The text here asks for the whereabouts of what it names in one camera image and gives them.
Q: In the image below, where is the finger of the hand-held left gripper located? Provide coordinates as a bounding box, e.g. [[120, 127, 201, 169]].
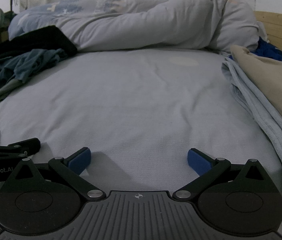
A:
[[0, 137, 41, 159]]

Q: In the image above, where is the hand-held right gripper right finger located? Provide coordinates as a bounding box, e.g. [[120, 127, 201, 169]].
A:
[[173, 148, 262, 202]]

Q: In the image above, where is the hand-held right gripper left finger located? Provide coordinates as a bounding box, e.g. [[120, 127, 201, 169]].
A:
[[16, 147, 106, 202]]

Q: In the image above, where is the teal blue t-shirt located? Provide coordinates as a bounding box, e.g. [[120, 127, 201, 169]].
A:
[[0, 48, 68, 101]]

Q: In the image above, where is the light blue folded garment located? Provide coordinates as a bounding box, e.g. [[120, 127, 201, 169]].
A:
[[221, 57, 282, 218]]

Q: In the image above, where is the black garment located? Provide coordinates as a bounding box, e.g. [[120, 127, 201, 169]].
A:
[[0, 25, 78, 80]]

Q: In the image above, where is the beige folded garment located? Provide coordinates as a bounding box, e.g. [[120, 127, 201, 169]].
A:
[[230, 44, 282, 143]]

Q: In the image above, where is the royal blue cloth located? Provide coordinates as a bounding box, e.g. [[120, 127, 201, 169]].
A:
[[253, 36, 282, 62]]

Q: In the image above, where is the light blue printed duvet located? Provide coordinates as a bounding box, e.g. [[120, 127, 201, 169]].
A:
[[7, 0, 262, 55]]

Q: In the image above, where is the wooden headboard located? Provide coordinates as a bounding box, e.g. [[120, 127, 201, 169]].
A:
[[254, 10, 282, 62]]

